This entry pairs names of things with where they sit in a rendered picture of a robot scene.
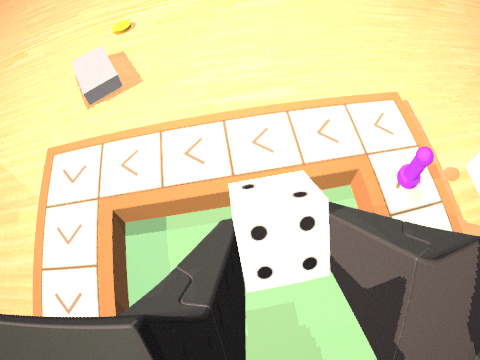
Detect purple game pawn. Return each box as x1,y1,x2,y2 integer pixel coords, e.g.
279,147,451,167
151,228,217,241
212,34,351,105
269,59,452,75
397,147,433,189

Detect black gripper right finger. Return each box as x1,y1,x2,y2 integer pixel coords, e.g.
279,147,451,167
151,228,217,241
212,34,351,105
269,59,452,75
328,201,480,360

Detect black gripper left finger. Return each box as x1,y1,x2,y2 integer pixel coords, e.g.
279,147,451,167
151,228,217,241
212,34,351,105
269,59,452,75
0,219,247,360

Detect white die with black pips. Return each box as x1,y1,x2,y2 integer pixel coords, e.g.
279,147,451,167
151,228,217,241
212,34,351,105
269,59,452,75
228,171,331,292

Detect yellow flat disc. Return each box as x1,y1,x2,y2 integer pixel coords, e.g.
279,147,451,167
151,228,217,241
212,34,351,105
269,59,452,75
112,20,132,35

